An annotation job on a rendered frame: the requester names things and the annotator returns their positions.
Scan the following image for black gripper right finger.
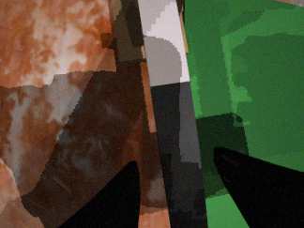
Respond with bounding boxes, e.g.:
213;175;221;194
213;146;304;228

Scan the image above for red putter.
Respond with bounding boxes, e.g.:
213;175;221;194
137;0;208;228

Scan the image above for green mat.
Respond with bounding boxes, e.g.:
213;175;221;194
183;0;304;228

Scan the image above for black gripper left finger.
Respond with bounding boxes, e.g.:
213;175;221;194
57;160;141;228

